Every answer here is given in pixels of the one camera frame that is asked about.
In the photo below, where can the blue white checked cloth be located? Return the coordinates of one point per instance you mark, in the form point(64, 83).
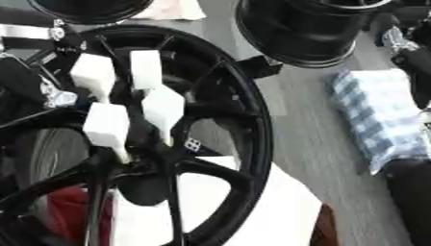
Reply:
point(376, 112)

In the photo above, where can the small black block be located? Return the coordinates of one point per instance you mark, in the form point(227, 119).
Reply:
point(259, 66)

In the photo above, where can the silver metal bar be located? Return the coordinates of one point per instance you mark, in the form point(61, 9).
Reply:
point(25, 32)

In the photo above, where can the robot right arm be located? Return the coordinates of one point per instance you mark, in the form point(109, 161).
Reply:
point(399, 38)

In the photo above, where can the black spoked wheel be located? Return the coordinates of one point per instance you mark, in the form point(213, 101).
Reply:
point(259, 128)

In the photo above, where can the small white grid tag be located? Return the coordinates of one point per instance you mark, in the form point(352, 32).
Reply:
point(193, 144)

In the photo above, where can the black round wheel rim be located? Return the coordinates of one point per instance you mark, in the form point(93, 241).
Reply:
point(292, 32)
point(90, 11)

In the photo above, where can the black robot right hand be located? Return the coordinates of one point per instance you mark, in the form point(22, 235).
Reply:
point(418, 77)

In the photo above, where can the pale sheet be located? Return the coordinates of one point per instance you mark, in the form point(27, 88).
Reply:
point(171, 9)

